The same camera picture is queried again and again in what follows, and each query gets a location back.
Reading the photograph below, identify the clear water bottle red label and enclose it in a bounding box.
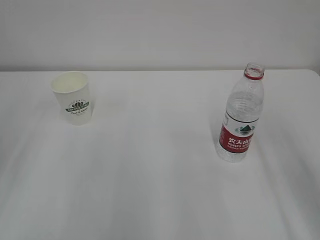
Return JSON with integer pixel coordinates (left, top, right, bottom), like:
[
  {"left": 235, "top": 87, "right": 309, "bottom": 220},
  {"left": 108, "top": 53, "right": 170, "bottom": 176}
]
[{"left": 216, "top": 62, "right": 265, "bottom": 163}]

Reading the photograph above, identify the white paper cup green logo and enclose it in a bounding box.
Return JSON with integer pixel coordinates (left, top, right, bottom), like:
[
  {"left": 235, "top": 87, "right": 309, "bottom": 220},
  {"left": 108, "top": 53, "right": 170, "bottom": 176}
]
[{"left": 50, "top": 71, "right": 92, "bottom": 126}]

